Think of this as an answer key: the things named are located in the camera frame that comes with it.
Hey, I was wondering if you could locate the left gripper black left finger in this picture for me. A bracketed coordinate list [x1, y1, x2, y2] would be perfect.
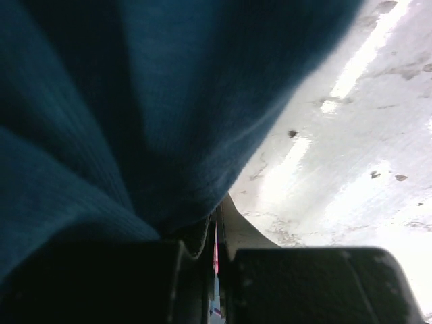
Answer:
[1, 219, 215, 323]

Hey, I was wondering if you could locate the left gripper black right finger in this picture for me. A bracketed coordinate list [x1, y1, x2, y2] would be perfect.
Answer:
[217, 197, 422, 323]

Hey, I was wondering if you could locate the pink t shirt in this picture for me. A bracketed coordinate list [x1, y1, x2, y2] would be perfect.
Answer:
[213, 224, 219, 275]

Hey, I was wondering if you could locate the dark blue t shirt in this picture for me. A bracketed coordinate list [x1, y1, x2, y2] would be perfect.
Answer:
[1, 1, 362, 281]

